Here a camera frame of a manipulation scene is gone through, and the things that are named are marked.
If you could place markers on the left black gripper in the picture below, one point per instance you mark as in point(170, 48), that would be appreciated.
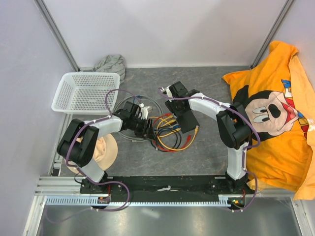
point(147, 132)

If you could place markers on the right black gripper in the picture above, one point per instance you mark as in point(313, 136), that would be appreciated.
point(171, 105)

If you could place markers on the black network switch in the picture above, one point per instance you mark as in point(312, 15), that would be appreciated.
point(187, 121)

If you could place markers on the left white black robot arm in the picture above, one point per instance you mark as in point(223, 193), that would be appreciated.
point(79, 140)

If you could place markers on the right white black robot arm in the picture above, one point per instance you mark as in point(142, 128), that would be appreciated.
point(233, 124)

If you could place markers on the beige bucket hat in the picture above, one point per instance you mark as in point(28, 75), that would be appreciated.
point(105, 151)

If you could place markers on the grey crumpled cloth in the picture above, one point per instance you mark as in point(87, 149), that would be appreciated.
point(112, 64)

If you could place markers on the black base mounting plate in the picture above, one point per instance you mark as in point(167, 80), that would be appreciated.
point(183, 188)

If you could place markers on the white perforated plastic basket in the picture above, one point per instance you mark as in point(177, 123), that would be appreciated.
point(86, 93)

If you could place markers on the orange cartoon print shirt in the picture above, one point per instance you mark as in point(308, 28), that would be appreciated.
point(280, 103)

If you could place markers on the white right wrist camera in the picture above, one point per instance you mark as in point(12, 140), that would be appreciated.
point(168, 92)

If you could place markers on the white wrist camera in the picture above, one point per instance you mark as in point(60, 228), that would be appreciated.
point(168, 92)
point(144, 111)

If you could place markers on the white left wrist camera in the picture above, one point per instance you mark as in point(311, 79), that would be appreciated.
point(144, 111)

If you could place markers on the grey slotted cable duct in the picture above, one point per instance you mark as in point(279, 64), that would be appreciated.
point(98, 202)

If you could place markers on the right aluminium frame post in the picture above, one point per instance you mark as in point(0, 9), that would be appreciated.
point(272, 32)

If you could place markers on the aluminium frame post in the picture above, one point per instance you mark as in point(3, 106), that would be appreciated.
point(57, 34)
point(272, 32)

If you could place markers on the left aluminium frame post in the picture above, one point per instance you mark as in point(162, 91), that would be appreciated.
point(57, 34)

